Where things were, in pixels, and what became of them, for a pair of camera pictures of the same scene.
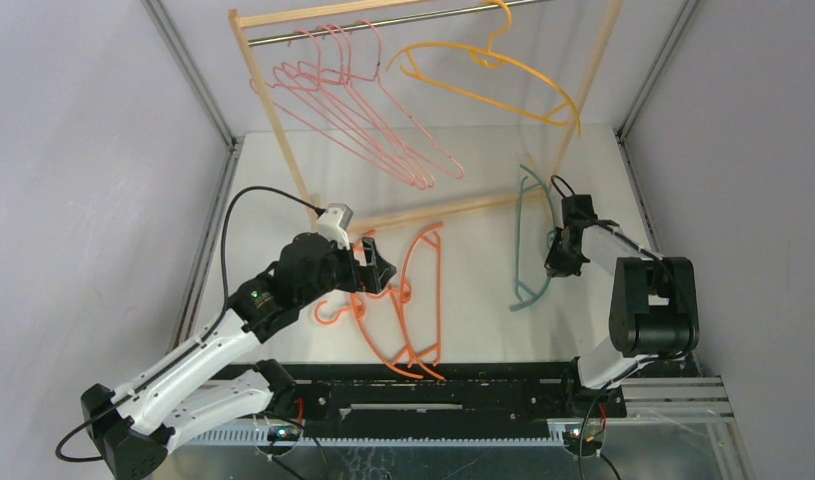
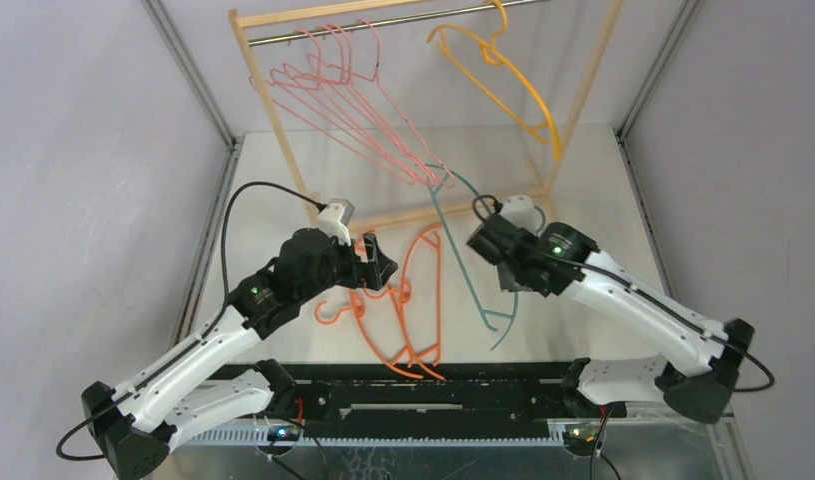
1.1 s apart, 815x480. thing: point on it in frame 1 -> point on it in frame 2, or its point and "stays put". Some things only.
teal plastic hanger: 520,189 -> 485,313
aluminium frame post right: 633,107 stays put
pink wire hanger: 334,104 stays put
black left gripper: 370,278 stays put
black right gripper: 569,242 -> 486,237
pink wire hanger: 339,98 stays put
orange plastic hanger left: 355,313 stays put
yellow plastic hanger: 547,117 -> 492,69
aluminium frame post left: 225,176 stays put
